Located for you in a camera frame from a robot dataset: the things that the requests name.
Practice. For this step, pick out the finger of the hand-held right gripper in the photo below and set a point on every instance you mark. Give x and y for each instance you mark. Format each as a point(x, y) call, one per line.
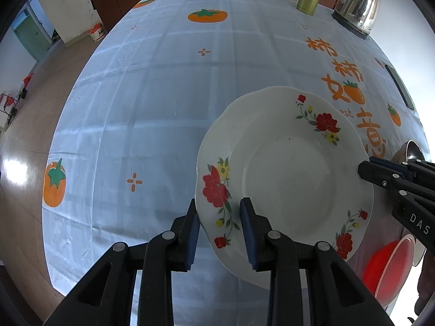
point(390, 161)
point(377, 173)

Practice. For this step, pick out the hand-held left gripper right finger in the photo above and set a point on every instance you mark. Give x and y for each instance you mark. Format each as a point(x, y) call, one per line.
point(248, 234)

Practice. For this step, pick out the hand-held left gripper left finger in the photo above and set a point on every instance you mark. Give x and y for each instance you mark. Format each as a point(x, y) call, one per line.
point(192, 241)

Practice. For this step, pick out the stainless steel bowl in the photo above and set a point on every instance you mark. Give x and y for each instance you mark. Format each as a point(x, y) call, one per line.
point(406, 152)

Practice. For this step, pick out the white enamel bowl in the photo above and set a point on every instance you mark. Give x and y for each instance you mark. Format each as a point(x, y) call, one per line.
point(418, 253)

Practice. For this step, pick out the red plastic bowl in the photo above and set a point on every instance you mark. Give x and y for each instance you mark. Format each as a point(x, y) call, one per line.
point(384, 268)

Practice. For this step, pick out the white plate with red flowers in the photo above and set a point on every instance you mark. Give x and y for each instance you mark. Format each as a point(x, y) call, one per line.
point(289, 176)

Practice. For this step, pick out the black smartphone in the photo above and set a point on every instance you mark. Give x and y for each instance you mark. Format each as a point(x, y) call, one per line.
point(401, 88)

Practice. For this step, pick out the blue checked persimmon tablecloth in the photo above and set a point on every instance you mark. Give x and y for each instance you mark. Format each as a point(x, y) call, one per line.
point(153, 108)

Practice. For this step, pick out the stainless steel electric kettle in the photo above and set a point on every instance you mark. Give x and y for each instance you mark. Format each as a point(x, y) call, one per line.
point(360, 6)

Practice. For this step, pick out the red folding chair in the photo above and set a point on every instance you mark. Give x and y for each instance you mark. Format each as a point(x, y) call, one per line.
point(8, 105)

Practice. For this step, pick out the white plastic bucket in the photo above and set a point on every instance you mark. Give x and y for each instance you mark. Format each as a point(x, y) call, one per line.
point(96, 33)

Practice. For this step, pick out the red dustpan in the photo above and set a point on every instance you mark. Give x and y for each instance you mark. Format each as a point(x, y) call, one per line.
point(28, 81)

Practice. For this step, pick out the brown wooden sideboard cabinet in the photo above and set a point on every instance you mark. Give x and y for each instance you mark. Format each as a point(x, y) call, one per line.
point(112, 3)

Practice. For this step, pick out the green door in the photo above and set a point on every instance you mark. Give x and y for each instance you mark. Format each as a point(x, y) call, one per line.
point(32, 37)

